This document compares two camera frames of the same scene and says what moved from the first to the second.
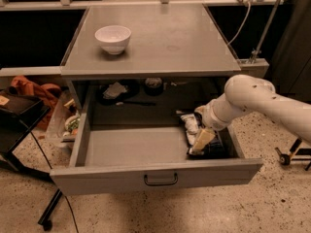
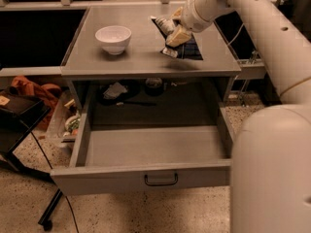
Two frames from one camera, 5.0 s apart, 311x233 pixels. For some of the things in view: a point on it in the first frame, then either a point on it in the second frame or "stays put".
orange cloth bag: (46, 92) stays put
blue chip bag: (215, 149) to (188, 49)
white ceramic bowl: (114, 39) stays put
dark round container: (154, 85) stays put
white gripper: (210, 117) to (190, 17)
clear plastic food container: (63, 122) stays put
